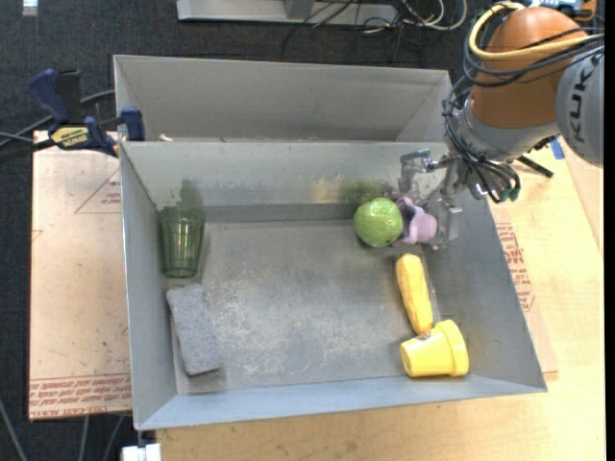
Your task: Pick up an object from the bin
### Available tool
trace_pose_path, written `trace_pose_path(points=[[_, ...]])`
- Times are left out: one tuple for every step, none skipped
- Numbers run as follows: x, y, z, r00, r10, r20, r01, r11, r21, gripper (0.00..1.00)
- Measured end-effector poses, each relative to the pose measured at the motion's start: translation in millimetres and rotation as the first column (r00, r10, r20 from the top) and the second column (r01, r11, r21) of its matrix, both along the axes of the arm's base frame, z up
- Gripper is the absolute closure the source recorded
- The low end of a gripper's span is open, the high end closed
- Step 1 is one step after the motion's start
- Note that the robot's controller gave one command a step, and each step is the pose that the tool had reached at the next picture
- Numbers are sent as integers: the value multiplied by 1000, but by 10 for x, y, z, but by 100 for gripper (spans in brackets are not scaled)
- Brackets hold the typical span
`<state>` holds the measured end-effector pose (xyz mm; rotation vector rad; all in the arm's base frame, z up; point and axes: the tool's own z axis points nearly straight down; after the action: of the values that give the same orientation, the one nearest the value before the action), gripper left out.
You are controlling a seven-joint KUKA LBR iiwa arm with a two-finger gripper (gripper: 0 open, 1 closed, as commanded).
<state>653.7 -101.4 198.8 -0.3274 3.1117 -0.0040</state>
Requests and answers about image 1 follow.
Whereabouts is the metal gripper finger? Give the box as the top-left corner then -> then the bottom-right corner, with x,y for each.
398,149 -> 432,190
431,198 -> 464,250

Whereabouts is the pink toy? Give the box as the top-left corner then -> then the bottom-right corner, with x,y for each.
394,196 -> 439,246

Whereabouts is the green toy cabbage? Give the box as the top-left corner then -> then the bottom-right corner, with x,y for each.
353,197 -> 405,249

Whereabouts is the yellow toy corn cob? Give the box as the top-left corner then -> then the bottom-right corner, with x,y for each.
395,253 -> 434,335

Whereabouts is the yellow plastic cup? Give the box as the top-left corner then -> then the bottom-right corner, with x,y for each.
399,319 -> 470,379

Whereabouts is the grey metal bin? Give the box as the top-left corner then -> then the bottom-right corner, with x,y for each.
112,54 -> 549,431

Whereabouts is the green clear plastic cup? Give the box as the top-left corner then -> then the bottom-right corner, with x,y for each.
158,206 -> 207,279

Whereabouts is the grey sponge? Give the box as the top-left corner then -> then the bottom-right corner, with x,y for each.
165,282 -> 225,377

